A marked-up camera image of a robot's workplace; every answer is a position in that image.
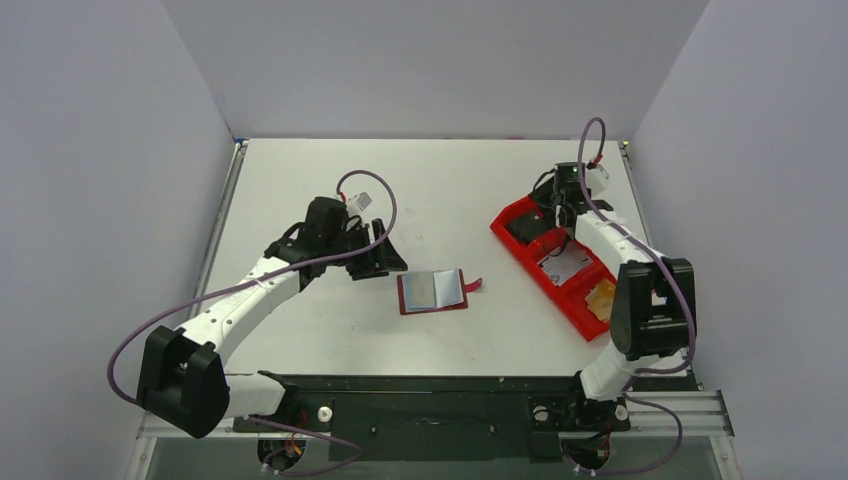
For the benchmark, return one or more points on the red leather card holder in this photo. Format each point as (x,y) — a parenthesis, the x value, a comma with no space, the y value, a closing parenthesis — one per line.
(434,291)

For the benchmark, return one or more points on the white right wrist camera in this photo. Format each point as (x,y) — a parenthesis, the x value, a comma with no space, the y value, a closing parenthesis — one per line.
(597,179)

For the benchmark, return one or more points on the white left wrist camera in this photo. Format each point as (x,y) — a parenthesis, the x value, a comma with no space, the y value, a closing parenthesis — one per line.
(358,203)

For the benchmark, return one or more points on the white card in tray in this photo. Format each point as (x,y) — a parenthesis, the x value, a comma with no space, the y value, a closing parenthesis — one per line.
(561,268)

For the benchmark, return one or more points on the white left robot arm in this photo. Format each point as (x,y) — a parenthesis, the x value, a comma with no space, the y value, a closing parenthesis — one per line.
(183,379)

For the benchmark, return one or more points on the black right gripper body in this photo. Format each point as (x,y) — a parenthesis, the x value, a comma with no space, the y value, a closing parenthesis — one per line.
(553,202)

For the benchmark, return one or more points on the red plastic divided tray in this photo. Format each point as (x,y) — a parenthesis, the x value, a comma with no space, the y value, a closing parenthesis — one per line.
(573,278)

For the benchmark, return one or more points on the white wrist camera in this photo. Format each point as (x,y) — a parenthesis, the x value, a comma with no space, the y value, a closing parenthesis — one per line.
(358,203)
(597,179)

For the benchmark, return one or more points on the gold card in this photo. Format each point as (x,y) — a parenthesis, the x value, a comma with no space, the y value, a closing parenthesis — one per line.
(599,301)

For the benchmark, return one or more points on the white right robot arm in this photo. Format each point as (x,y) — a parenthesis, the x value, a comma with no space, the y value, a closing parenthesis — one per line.
(652,313)

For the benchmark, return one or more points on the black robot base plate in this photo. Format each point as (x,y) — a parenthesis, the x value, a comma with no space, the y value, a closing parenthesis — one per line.
(463,446)

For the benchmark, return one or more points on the black card in tray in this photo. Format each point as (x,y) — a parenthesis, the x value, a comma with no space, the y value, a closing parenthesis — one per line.
(527,227)

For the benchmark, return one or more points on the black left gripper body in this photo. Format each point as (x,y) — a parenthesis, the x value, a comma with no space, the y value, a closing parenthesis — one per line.
(371,251)

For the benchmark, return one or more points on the aluminium frame rail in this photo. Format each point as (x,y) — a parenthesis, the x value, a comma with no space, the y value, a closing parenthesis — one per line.
(358,416)

